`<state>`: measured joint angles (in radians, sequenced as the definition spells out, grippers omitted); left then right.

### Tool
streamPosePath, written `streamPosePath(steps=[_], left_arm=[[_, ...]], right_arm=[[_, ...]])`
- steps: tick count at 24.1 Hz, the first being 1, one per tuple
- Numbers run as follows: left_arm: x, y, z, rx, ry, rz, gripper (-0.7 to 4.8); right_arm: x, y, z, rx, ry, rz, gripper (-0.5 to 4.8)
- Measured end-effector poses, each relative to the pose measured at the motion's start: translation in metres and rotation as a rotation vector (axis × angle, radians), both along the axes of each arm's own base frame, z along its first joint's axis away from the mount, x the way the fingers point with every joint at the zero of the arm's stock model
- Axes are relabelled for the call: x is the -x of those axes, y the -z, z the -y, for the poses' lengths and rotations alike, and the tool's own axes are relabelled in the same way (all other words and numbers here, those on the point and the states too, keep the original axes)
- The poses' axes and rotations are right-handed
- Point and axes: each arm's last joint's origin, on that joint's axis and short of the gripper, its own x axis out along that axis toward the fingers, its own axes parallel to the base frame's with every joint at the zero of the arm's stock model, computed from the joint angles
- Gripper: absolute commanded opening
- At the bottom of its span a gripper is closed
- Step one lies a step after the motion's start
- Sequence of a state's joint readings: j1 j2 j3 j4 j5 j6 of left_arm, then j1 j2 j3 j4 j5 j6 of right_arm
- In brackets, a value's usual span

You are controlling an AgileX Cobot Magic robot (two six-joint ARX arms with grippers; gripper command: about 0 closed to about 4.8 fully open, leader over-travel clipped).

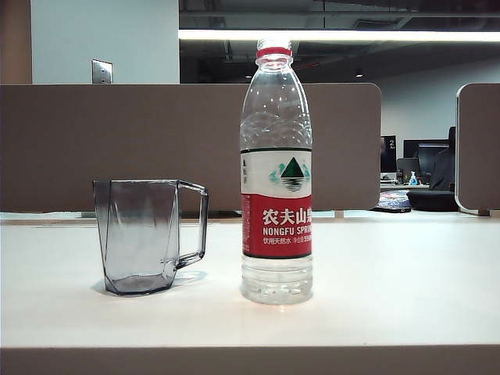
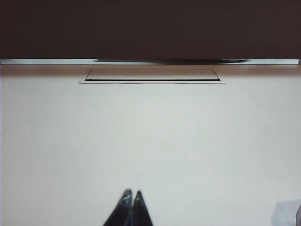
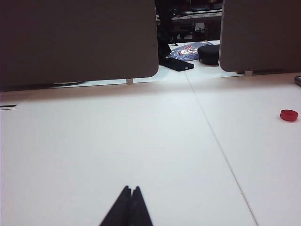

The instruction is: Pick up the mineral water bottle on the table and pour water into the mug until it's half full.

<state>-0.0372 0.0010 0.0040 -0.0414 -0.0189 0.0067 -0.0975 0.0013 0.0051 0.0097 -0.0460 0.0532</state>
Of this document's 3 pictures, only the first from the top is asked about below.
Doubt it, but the patterned blue red cloth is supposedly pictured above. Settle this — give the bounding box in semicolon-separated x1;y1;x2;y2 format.
373;191;412;213

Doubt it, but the black computer monitor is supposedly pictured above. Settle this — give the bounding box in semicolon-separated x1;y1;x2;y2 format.
403;139;450;184

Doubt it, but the seated person in dark clothes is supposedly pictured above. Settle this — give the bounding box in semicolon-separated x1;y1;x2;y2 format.
429;126;457;191

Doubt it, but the black sign with numeral two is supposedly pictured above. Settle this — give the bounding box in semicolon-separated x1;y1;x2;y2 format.
380;135;398;173

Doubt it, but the transparent grey plastic mug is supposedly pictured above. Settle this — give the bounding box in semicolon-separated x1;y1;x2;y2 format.
92;178;209;297

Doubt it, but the Nongfu Spring water bottle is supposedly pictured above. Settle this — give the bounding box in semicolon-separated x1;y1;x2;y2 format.
239;38;314;305

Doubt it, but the brown partition with white edge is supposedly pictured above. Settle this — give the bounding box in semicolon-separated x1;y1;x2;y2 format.
455;82;500;216

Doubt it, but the long ceiling light strip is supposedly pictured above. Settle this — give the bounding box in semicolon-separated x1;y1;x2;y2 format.
178;28;500;43

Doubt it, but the black round cushion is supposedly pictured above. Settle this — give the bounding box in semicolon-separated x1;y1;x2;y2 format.
405;189;460;213

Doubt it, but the metal wall switch plate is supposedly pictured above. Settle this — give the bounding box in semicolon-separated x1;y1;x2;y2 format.
91;59;114;84

